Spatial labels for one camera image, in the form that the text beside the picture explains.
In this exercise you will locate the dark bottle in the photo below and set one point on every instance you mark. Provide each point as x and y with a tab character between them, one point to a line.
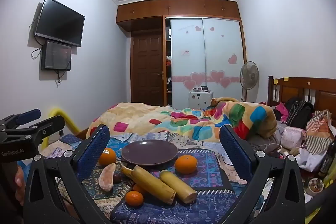
328	161

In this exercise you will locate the brown wooden door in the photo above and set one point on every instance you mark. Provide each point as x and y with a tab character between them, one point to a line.
147	66

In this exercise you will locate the pink clothing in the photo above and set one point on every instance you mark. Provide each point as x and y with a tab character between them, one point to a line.
281	111

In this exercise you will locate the wall-mounted black television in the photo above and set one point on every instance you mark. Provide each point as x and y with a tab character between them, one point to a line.
59	21

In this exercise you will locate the large orange with sticker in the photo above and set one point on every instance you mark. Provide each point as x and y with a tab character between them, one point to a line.
108	157

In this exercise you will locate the white cup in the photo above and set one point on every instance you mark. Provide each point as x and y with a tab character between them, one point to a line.
316	187

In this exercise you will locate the pink pouch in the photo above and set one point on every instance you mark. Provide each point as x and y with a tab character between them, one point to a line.
292	138

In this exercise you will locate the blue patchwork blanket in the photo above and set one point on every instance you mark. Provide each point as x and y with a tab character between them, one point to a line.
204	197

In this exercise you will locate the small tangerine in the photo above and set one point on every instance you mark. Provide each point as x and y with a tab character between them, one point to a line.
134	198
137	187

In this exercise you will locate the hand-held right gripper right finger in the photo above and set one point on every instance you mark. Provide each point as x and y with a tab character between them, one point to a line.
233	151

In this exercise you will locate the medium orange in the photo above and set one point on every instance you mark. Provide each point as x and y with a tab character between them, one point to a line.
185	164

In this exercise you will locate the yellow padded rail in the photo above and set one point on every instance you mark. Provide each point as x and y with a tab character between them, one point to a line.
59	111

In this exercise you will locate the colourful checked blanket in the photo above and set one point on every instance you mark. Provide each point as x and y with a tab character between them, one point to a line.
162	119

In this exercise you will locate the wooden wardrobe with heart stickers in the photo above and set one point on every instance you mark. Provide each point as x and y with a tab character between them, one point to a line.
204	56

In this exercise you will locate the yellow banana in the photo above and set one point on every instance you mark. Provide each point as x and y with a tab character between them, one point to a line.
178	187
149	183

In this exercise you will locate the white appliance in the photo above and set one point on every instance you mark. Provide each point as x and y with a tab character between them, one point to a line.
200	99

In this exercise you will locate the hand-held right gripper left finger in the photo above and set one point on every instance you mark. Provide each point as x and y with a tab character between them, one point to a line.
97	150

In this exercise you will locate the small black monitor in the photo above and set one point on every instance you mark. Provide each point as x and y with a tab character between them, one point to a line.
56	55

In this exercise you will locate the dark brown plate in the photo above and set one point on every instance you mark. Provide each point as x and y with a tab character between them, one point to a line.
149	151

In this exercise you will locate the striped bag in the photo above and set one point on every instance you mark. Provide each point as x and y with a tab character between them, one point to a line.
319	134

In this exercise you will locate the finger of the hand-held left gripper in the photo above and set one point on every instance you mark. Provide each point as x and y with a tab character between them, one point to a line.
50	124
29	115

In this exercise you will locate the wooden headboard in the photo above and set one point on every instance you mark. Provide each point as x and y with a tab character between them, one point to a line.
296	87

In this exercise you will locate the person's left hand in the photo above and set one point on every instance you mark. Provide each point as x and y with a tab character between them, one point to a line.
19	179

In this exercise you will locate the standing fan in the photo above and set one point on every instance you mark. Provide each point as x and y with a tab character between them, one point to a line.
249	75

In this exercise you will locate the black backpack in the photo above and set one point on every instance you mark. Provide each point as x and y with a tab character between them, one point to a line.
299	113

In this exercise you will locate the peeled pomelo segment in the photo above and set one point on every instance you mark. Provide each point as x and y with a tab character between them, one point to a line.
107	177

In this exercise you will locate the white plastic bag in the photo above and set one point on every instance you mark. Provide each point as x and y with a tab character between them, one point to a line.
311	159

